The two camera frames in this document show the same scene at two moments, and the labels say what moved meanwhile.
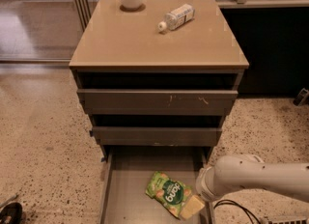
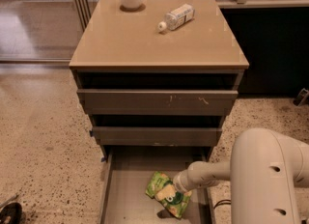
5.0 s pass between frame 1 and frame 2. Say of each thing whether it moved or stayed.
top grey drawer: stayed
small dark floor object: stayed
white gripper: moved
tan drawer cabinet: stayed
